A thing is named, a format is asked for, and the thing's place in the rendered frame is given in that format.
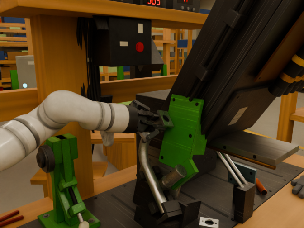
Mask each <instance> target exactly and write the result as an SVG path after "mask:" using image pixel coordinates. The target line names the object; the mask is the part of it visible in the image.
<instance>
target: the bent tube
mask: <svg viewBox="0 0 304 228"><path fill-rule="evenodd" d="M157 113H158V116H159V118H158V119H157V120H156V121H155V122H154V123H153V124H157V125H158V124H159V125H163V127H170V128H172V127H174V125H173V123H172V120H171V118H170V116H169V114H168V112H167V111H163V110H158V111H157ZM142 140H143V139H142V138H141V140H140V144H139V150H138V155H139V161H140V165H141V168H142V170H143V173H144V175H145V177H146V179H147V182H148V184H149V187H150V189H151V191H152V194H153V196H154V199H155V201H156V203H157V205H158V208H159V210H160V213H161V215H164V214H165V213H164V210H163V208H162V205H161V203H162V202H167V200H166V198H165V196H164V193H163V191H162V189H161V187H160V184H159V182H158V180H157V177H156V175H155V173H154V171H153V168H152V166H151V164H150V161H149V158H148V147H149V143H150V141H151V140H149V141H148V142H146V143H142Z"/></svg>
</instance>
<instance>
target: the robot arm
mask: <svg viewBox="0 0 304 228"><path fill-rule="evenodd" d="M142 108H143V109H145V110H142ZM158 118H159V116H158V114H154V113H153V112H150V108H149V107H147V106H146V105H144V104H142V103H140V102H139V101H137V100H133V101H132V102H131V103H130V104H129V105H124V104H117V103H104V102H98V101H91V100H90V99H88V98H86V97H84V96H81V95H79V94H77V93H74V92H71V91H67V90H58V91H55V92H52V93H51V94H50V95H49V96H48V97H47V98H46V99H45V100H44V101H43V102H42V103H41V104H40V105H39V106H38V107H37V108H35V109H34V110H32V111H31V112H29V113H28V114H24V115H20V116H18V117H16V118H14V119H12V120H11V121H9V122H7V123H6V124H4V125H2V126H1V127H0V171H3V170H6V169H8V168H11V167H12V166H14V165H16V164H17V163H18V162H20V161H21V160H23V159H24V158H25V157H26V156H27V155H29V154H30V153H31V152H33V151H34V150H35V149H36V148H38V147H39V146H40V145H41V144H42V143H43V142H44V141H45V140H47V139H48V138H50V137H51V136H52V135H54V134H55V133H57V132H58V131H59V130H61V129H62V128H63V127H65V126H66V125H67V124H68V123H70V122H74V121H76V122H78V124H79V125H80V126H81V127H82V128H84V129H87V130H96V131H100V134H101V138H102V141H103V144H104V145H105V146H108V147H110V146H112V145H113V143H114V133H135V134H137V135H140V136H141V137H142V139H143V140H142V143H146V142H148V141H149V140H151V139H152V138H154V137H155V136H156V135H158V134H159V132H163V131H165V129H166V128H167V127H163V125H159V124H158V125H157V124H153V123H152V122H150V121H156V120H157V119H158ZM147 120H150V121H147ZM144 132H151V133H144Z"/></svg>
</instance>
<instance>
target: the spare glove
mask: <svg viewBox="0 0 304 228"><path fill-rule="evenodd" d="M291 185H292V186H295V187H294V188H293V189H292V193H293V194H295V195H296V194H298V196H299V198H302V199H303V198H304V175H301V177H300V178H298V179H295V180H292V181H291ZM298 192H299V193H298Z"/></svg>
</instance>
